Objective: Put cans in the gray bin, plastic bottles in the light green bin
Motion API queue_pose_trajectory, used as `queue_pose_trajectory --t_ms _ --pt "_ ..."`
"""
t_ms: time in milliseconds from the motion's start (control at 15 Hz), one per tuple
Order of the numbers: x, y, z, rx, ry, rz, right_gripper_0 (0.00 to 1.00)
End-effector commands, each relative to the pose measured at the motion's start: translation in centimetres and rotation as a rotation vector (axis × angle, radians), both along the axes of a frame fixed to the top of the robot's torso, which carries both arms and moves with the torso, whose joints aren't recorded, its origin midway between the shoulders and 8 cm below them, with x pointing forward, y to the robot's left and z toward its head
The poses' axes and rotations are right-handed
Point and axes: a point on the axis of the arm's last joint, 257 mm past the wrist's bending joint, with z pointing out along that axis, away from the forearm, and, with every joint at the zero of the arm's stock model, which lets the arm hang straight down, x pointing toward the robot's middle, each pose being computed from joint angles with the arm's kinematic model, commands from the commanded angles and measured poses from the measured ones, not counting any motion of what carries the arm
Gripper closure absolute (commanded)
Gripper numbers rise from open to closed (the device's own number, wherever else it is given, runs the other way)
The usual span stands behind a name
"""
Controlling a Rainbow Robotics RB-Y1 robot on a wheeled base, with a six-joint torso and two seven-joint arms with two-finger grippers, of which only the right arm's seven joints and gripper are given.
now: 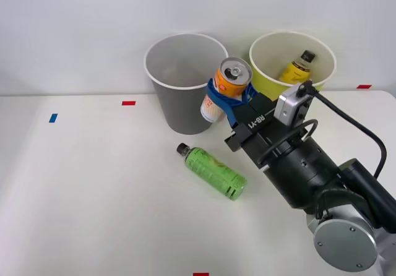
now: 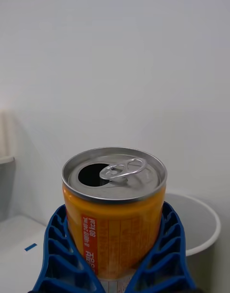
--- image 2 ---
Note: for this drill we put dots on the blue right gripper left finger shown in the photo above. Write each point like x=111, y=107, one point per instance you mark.
x=60, y=262

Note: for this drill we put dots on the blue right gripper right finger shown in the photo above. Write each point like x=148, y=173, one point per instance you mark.
x=167, y=257

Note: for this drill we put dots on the orange drink can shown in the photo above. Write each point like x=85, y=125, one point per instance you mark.
x=115, y=214

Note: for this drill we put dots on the grey plastic waste bin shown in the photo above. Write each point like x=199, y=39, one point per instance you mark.
x=201, y=226

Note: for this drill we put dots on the pale chair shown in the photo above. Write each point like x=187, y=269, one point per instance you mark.
x=6, y=168

